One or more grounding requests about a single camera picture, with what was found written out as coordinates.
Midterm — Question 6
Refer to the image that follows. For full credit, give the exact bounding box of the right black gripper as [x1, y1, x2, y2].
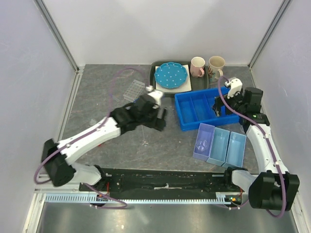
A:
[212, 88, 247, 117]

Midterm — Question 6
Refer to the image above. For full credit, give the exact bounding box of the clear glass beaker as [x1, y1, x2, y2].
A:
[196, 140, 210, 152]

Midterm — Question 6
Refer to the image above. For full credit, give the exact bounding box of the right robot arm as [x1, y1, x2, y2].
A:
[212, 87, 300, 214]

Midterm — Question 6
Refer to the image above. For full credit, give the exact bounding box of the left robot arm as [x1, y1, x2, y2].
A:
[42, 90, 166, 191]

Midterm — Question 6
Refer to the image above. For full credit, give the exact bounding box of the blue divided bin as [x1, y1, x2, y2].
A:
[175, 88, 239, 131]

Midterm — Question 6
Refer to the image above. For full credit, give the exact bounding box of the clear test tube rack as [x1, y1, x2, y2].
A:
[123, 80, 145, 102]

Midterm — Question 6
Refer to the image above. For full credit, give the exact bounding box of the light blue box middle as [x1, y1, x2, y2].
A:
[207, 127, 230, 166]

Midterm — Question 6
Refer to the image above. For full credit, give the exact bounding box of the light blue box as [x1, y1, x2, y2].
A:
[222, 132, 246, 168]
[207, 127, 230, 166]

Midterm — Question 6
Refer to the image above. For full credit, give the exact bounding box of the white square plate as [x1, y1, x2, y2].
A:
[155, 65, 191, 94]

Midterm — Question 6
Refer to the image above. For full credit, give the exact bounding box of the cream floral mug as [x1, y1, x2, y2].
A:
[208, 56, 225, 82]

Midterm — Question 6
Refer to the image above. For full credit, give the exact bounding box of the purple plastic box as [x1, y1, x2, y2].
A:
[193, 123, 215, 162]

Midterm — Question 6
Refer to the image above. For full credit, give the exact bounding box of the blue polka dot plate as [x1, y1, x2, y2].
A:
[154, 62, 188, 89]

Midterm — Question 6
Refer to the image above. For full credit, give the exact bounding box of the pink mug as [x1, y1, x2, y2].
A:
[190, 56, 206, 78]

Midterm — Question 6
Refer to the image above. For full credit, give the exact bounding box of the light blue box right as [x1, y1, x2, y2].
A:
[222, 132, 246, 168]

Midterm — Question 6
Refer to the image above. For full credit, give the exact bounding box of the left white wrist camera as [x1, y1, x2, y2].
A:
[145, 85, 164, 107]

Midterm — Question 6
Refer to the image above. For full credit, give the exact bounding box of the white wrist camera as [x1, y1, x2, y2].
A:
[145, 85, 164, 107]
[225, 77, 242, 99]

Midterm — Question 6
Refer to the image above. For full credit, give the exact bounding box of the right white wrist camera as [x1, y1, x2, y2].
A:
[225, 77, 242, 99]

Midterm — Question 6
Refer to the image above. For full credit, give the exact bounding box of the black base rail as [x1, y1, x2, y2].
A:
[94, 168, 245, 200]

